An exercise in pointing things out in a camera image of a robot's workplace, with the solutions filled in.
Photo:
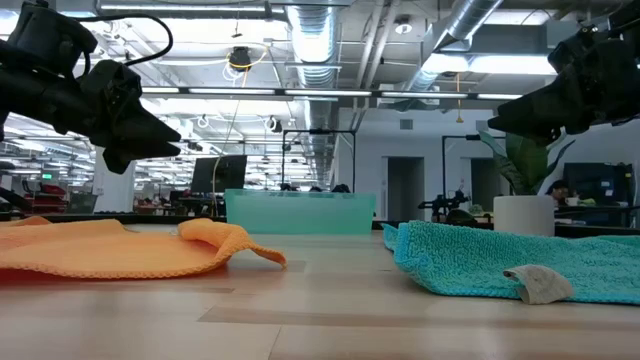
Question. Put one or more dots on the teal microfiber towel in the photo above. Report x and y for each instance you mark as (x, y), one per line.
(475, 255)

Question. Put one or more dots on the red storage shelf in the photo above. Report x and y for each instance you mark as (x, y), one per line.
(50, 192)

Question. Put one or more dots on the black computer monitor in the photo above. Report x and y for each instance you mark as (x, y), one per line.
(220, 172)

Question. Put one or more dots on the black desktop robot arm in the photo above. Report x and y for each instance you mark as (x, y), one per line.
(445, 202)

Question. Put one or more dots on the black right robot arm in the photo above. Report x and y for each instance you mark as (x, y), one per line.
(627, 15)

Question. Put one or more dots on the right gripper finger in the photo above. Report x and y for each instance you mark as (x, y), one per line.
(537, 136)
(540, 110)

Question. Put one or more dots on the black overhead light rail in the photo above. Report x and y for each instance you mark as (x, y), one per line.
(330, 93)

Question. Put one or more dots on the black desk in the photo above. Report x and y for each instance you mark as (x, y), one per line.
(600, 212)

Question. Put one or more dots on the white round plant pot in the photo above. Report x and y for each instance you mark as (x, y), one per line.
(522, 215)

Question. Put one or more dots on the wide dark monitor with stickers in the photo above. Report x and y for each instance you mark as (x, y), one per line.
(595, 182)

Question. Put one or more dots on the translucent teal plastic basket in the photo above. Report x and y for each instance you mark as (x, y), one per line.
(300, 215)

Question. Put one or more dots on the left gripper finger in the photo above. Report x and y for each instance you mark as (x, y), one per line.
(125, 156)
(150, 130)

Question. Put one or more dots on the silver spiral air duct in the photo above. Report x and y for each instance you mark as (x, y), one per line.
(470, 15)

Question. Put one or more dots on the orange microfiber towel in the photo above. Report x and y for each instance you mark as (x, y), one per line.
(100, 250)

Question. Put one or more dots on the silver ribbed air duct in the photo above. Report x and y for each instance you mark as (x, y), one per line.
(315, 40)

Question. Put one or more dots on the person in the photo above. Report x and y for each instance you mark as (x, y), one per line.
(557, 190)

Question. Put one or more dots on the white building column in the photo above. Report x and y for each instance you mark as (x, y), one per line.
(115, 190)

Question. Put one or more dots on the white mug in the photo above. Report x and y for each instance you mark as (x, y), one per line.
(571, 201)

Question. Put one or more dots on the black pole stand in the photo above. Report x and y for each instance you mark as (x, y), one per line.
(443, 165)

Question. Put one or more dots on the black ceiling camera dome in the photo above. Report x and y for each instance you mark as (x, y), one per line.
(240, 57)

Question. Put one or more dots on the green leafy plant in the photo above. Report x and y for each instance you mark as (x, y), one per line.
(525, 160)

